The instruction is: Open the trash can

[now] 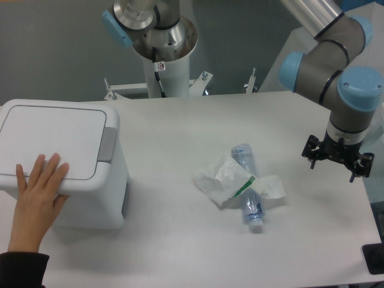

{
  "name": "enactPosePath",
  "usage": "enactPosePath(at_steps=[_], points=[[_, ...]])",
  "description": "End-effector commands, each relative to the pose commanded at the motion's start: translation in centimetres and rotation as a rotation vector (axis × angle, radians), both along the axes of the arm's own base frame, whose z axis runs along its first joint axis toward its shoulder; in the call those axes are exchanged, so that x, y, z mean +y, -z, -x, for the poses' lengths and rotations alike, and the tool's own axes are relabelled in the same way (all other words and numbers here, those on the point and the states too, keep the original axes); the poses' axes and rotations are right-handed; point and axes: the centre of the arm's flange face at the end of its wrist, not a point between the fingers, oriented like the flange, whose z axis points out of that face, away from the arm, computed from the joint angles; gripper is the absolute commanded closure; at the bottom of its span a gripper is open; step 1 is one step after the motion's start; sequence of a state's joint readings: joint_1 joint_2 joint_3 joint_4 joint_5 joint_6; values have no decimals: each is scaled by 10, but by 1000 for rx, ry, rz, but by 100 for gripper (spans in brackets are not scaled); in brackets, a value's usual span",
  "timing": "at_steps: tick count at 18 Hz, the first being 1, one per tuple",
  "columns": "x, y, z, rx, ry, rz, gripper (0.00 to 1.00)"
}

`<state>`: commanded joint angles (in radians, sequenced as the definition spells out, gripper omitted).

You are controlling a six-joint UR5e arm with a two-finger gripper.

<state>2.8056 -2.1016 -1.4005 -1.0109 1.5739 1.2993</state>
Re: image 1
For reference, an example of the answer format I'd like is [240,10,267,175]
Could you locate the bare human hand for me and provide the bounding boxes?
[7,153,69,253]

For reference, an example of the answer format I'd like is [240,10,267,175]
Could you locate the white push-button trash can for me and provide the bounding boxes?
[0,99,131,230]

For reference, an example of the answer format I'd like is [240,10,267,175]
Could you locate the white Superior umbrella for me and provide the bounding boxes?
[262,25,383,183]

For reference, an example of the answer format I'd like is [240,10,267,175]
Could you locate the black sleeved forearm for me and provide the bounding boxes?
[1,252,50,287]

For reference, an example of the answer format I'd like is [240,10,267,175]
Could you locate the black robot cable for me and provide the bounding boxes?
[151,47,167,98]

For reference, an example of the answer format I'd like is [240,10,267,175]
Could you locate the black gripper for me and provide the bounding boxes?
[301,129,374,182]

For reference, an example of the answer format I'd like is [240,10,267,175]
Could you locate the crumpled white paper wrapper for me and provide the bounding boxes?
[192,153,287,207]

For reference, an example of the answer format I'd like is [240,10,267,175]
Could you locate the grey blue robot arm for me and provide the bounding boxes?
[101,1,383,178]

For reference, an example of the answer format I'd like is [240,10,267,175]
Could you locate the crushed clear plastic bottle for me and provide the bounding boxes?
[231,143,263,234]

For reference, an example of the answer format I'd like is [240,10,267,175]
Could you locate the black device at table edge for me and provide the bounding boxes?
[362,243,384,275]

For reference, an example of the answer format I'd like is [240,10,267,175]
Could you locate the white metal base frame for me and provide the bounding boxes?
[104,71,214,101]

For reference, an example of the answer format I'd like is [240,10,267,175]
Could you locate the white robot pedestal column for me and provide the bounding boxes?
[130,16,199,98]

